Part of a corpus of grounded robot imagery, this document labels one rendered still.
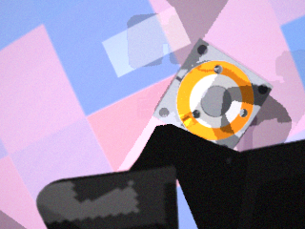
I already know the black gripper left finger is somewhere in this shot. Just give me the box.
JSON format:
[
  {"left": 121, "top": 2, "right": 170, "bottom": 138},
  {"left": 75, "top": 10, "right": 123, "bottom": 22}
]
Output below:
[{"left": 35, "top": 125, "right": 180, "bottom": 229}]

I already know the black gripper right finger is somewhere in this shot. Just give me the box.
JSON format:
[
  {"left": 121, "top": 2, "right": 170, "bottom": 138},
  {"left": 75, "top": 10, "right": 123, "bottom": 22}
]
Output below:
[{"left": 164, "top": 124, "right": 305, "bottom": 229}]

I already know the orange round plate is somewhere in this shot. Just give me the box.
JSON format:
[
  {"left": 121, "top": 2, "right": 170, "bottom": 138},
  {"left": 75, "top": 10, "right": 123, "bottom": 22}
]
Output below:
[{"left": 176, "top": 60, "right": 254, "bottom": 140}]

